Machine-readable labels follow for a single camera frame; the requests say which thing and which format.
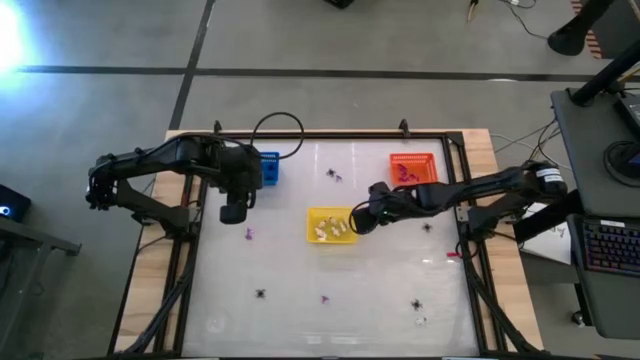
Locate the black stand pole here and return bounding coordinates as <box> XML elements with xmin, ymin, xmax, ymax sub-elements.
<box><xmin>571</xmin><ymin>42</ymin><xmax>640</xmax><ymax>107</ymax></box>

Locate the orange plastic basket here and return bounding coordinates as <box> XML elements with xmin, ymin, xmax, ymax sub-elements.
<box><xmin>389</xmin><ymin>152</ymin><xmax>439</xmax><ymax>187</ymax></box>

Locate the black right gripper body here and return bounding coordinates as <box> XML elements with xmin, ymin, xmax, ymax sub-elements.
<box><xmin>349</xmin><ymin>192</ymin><xmax>427</xmax><ymax>236</ymax></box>

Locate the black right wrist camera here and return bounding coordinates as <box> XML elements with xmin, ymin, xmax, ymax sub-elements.
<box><xmin>367</xmin><ymin>180</ymin><xmax>394</xmax><ymax>201</ymax></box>

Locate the black stand leg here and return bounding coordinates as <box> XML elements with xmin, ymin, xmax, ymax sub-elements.
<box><xmin>513</xmin><ymin>192</ymin><xmax>581</xmax><ymax>245</ymax></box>

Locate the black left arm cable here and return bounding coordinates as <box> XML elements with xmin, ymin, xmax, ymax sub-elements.
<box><xmin>249</xmin><ymin>111</ymin><xmax>305</xmax><ymax>160</ymax></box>

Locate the black floor cable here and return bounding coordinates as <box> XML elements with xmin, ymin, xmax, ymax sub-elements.
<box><xmin>499</xmin><ymin>0</ymin><xmax>550</xmax><ymax>41</ymax></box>
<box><xmin>492</xmin><ymin>118</ymin><xmax>571</xmax><ymax>174</ymax></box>

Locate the blue plastic basket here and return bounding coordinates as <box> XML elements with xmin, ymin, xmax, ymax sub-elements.
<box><xmin>258</xmin><ymin>151</ymin><xmax>280</xmax><ymax>187</ymax></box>

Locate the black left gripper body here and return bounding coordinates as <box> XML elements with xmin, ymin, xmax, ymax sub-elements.
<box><xmin>218</xmin><ymin>143</ymin><xmax>265</xmax><ymax>225</ymax></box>

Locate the grey desk top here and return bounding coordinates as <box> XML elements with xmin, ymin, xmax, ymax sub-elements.
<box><xmin>551</xmin><ymin>87</ymin><xmax>640</xmax><ymax>217</ymax></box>

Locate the red white striped mat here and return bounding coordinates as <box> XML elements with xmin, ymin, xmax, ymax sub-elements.
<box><xmin>571</xmin><ymin>0</ymin><xmax>604</xmax><ymax>60</ymax></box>

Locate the black stand foot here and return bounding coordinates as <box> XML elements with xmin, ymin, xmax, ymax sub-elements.
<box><xmin>547</xmin><ymin>0</ymin><xmax>614</xmax><ymax>57</ymax></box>

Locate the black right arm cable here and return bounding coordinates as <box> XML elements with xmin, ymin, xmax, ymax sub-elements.
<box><xmin>347</xmin><ymin>199</ymin><xmax>375</xmax><ymax>236</ymax></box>

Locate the backlit black keyboard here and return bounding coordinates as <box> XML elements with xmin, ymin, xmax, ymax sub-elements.
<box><xmin>582</xmin><ymin>219</ymin><xmax>640</xmax><ymax>276</ymax></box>

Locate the grey metal stand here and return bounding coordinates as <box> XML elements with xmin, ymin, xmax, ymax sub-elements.
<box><xmin>0</xmin><ymin>217</ymin><xmax>83</xmax><ymax>359</ymax></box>

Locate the grey cart table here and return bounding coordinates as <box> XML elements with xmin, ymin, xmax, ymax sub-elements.
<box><xmin>566</xmin><ymin>213</ymin><xmax>640</xmax><ymax>342</ymax></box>

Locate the yellow plastic basket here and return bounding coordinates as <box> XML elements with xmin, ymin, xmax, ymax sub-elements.
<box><xmin>305</xmin><ymin>206</ymin><xmax>359</xmax><ymax>245</ymax></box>

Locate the black round monitor base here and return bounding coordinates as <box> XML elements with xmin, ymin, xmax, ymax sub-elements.
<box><xmin>603</xmin><ymin>139</ymin><xmax>640</xmax><ymax>189</ymax></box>

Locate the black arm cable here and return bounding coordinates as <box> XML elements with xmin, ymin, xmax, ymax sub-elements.
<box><xmin>347</xmin><ymin>199</ymin><xmax>375</xmax><ymax>236</ymax></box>
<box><xmin>249</xmin><ymin>111</ymin><xmax>305</xmax><ymax>160</ymax></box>

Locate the white paper box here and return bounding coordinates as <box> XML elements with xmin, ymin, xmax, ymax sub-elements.
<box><xmin>519</xmin><ymin>222</ymin><xmax>574</xmax><ymax>266</ymax></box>

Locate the black device with blue light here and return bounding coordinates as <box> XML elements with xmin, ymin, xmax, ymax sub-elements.
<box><xmin>0</xmin><ymin>182</ymin><xmax>33</xmax><ymax>224</ymax></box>

